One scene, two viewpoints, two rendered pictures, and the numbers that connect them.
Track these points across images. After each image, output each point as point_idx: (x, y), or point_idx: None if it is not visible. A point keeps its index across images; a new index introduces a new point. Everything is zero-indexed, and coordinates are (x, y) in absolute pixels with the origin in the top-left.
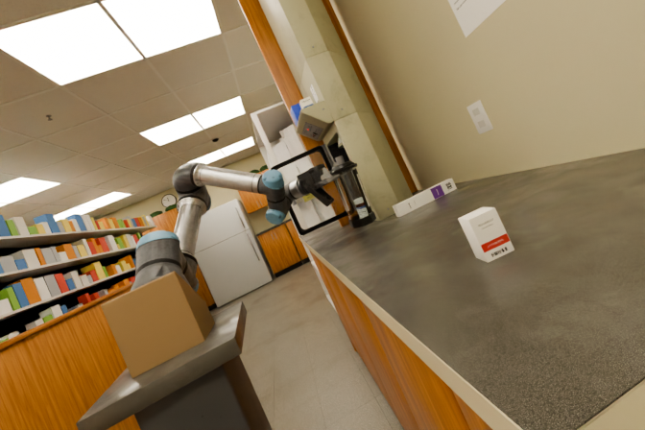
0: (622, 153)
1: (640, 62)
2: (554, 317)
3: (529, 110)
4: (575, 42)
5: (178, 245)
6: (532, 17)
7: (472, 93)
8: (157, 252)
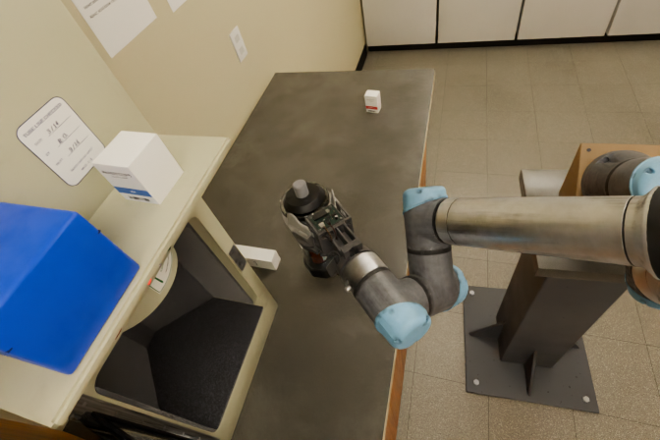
0: (244, 129)
1: (225, 79)
2: (404, 82)
3: (189, 130)
4: (200, 67)
5: (624, 187)
6: (173, 44)
7: None
8: (635, 159)
